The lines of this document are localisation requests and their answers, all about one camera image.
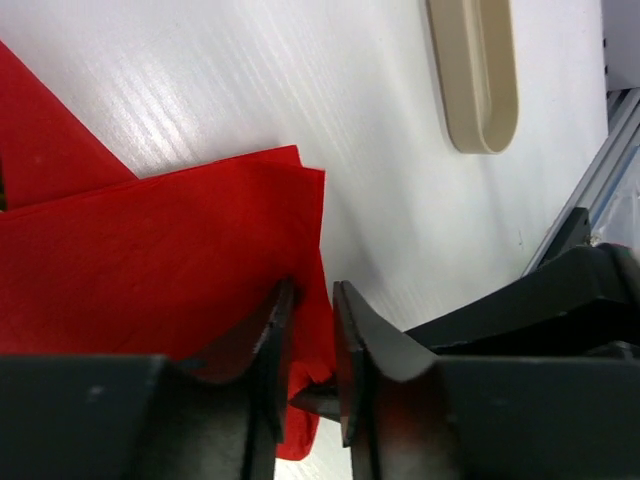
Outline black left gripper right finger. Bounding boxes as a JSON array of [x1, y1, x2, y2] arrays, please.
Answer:
[[334, 282, 639, 479]]

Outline aluminium front rail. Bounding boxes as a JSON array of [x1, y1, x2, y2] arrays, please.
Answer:
[[523, 88, 639, 275]]

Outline beige oblong utensil tray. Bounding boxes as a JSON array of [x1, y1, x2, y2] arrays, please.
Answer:
[[427, 0, 519, 154]]

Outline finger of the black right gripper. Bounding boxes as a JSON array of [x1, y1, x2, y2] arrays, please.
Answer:
[[292, 377, 341, 421]]

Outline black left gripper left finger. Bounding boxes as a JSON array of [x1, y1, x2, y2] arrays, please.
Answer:
[[1, 279, 296, 479]]

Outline red paper napkin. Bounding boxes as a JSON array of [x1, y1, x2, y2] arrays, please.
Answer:
[[0, 39, 341, 462]]

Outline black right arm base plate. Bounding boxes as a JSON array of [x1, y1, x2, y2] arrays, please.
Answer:
[[538, 207, 591, 266]]

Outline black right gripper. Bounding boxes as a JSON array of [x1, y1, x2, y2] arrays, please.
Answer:
[[406, 243, 639, 358]]

